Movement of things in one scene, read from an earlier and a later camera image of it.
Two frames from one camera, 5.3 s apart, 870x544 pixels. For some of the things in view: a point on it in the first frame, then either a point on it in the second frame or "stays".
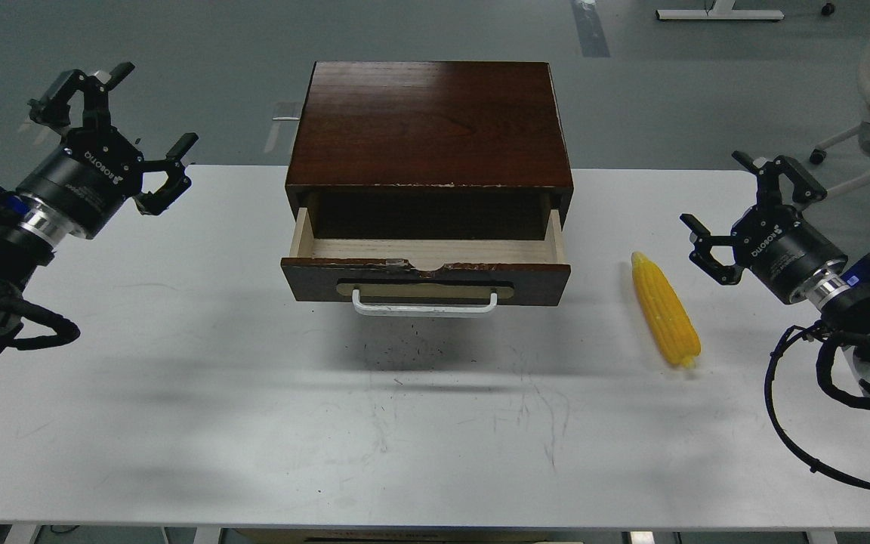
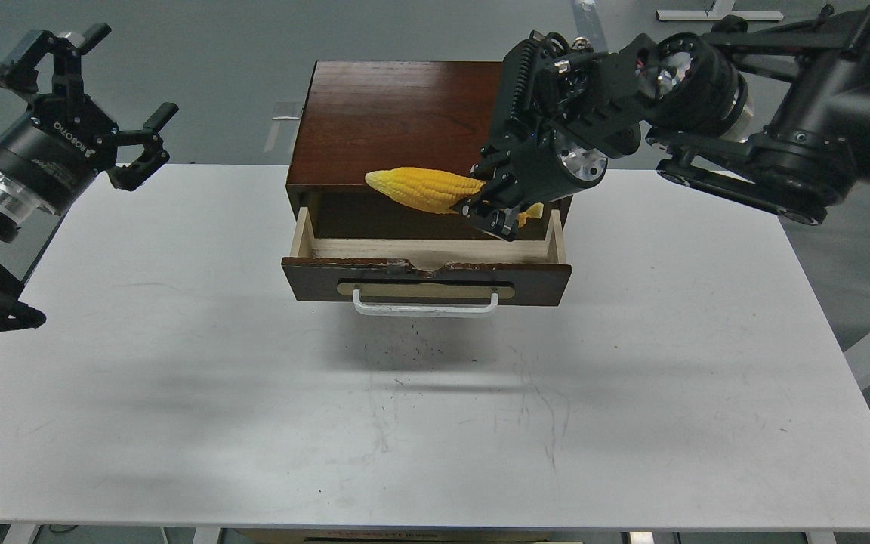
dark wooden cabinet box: x=430 y=150 stays
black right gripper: x=772 y=240 -> x=517 y=171
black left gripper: x=85 y=181 -> x=57 y=150
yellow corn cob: x=667 y=313 -> x=433 y=190
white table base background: x=720 y=10 stays
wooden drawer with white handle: x=425 y=277 stays
